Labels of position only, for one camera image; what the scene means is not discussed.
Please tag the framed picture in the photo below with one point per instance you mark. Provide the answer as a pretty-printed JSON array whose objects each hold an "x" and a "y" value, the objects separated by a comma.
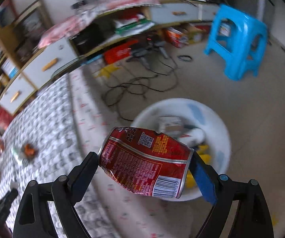
[{"x": 33, "y": 22}]

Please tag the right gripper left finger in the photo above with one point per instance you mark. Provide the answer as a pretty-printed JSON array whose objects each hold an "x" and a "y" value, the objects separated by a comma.
[{"x": 33, "y": 217}]

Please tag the white tissue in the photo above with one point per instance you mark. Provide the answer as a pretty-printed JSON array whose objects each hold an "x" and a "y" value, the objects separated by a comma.
[{"x": 193, "y": 137}]

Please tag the white plastic trash bin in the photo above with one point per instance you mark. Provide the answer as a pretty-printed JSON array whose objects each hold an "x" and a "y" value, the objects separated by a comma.
[{"x": 201, "y": 126}]

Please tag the green white snack bag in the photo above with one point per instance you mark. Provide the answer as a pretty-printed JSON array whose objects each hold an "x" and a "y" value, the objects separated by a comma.
[{"x": 170, "y": 125}]

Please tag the red drink can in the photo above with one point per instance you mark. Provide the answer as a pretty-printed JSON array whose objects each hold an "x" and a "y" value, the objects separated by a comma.
[{"x": 146, "y": 162}]

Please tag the grey patterned bed quilt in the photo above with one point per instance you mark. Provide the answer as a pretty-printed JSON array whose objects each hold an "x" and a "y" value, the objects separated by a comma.
[{"x": 65, "y": 122}]

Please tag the red box under cabinet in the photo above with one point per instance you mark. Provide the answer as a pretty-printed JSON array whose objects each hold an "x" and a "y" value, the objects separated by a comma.
[{"x": 119, "y": 52}]

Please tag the wooden cabinet with drawers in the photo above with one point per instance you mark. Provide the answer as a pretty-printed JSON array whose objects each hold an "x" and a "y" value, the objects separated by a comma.
[{"x": 21, "y": 80}]

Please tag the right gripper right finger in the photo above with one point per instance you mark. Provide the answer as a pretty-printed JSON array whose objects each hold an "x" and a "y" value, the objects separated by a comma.
[{"x": 252, "y": 217}]

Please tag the orange snack box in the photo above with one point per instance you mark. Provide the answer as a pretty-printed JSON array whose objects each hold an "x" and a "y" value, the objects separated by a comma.
[{"x": 175, "y": 37}]

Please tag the blue plastic stool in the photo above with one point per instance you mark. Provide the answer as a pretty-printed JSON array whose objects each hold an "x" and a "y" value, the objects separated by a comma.
[{"x": 239, "y": 39}]

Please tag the pink cloth on cabinet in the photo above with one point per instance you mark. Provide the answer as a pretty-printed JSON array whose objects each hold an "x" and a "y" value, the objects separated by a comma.
[{"x": 73, "y": 25}]

